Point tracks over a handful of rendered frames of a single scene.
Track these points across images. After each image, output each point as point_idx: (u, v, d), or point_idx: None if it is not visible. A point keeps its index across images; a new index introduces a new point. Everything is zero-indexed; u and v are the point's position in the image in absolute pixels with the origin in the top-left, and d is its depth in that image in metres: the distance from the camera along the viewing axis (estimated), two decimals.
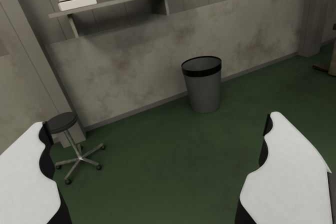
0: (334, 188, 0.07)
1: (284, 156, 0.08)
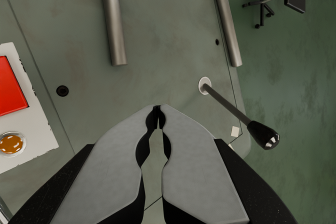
0: (222, 149, 0.09)
1: (182, 140, 0.09)
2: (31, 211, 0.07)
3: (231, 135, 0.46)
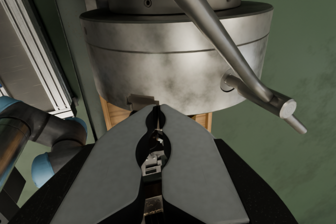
0: (222, 149, 0.09)
1: (182, 140, 0.09)
2: (31, 211, 0.07)
3: None
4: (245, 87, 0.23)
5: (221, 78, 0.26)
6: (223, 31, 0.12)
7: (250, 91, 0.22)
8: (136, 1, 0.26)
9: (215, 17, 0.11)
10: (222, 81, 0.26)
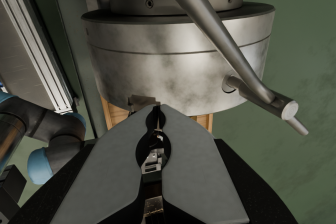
0: (222, 149, 0.09)
1: (182, 140, 0.09)
2: (31, 211, 0.07)
3: None
4: (247, 88, 0.23)
5: (223, 79, 0.26)
6: (226, 33, 0.12)
7: (252, 92, 0.22)
8: (137, 2, 0.26)
9: (218, 19, 0.11)
10: (223, 82, 0.26)
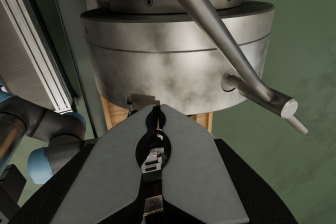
0: (222, 149, 0.09)
1: (182, 140, 0.09)
2: (31, 211, 0.07)
3: None
4: (246, 87, 0.23)
5: (222, 78, 0.26)
6: (225, 30, 0.12)
7: (251, 90, 0.22)
8: (137, 0, 0.26)
9: (217, 16, 0.11)
10: (223, 81, 0.26)
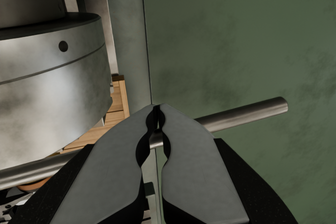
0: (222, 149, 0.09)
1: (182, 139, 0.09)
2: (31, 211, 0.07)
3: None
4: None
5: None
6: None
7: None
8: None
9: None
10: None
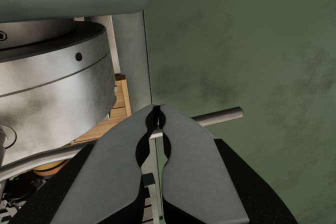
0: (222, 149, 0.09)
1: (182, 140, 0.09)
2: (31, 211, 0.07)
3: None
4: (1, 153, 0.19)
5: (9, 128, 0.22)
6: None
7: None
8: None
9: (148, 139, 0.19)
10: (4, 128, 0.22)
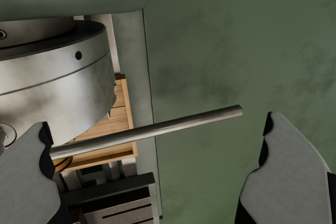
0: (334, 188, 0.07)
1: (284, 156, 0.08)
2: None
3: None
4: (1, 151, 0.19)
5: (9, 126, 0.22)
6: (134, 140, 0.19)
7: None
8: None
9: (148, 137, 0.19)
10: (4, 126, 0.22)
